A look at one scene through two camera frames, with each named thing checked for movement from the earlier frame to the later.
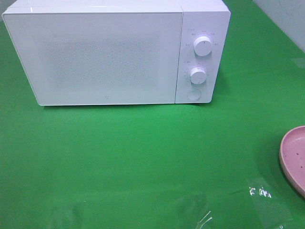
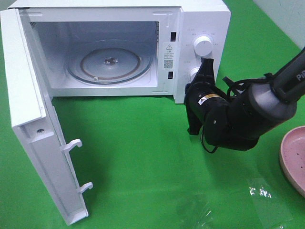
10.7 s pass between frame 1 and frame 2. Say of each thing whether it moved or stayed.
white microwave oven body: stayed
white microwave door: moved
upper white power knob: stayed
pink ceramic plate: stayed
